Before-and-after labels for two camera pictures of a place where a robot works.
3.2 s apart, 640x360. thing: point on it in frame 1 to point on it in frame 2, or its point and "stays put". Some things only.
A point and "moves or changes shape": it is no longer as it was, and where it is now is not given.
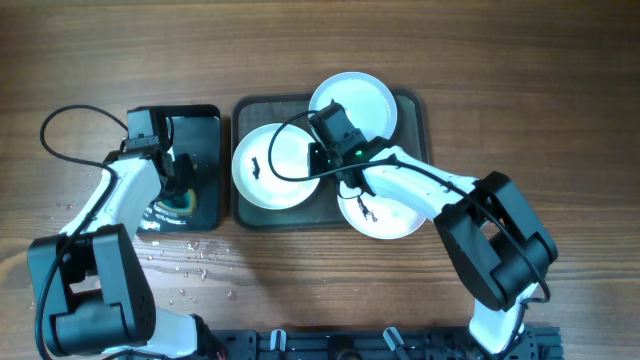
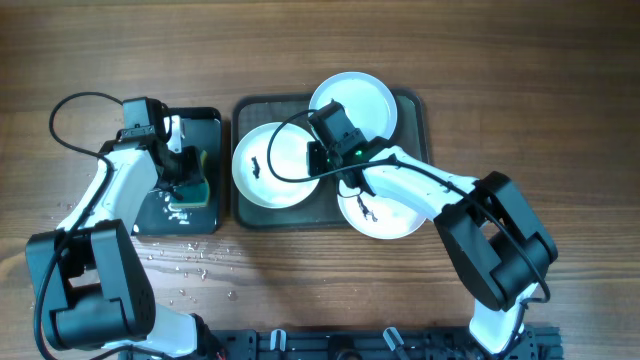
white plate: x=270 y=165 stays put
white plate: x=377 y=217 stays put
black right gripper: x=320 y=160 stays put
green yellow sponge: x=184 y=204 moves or changes shape
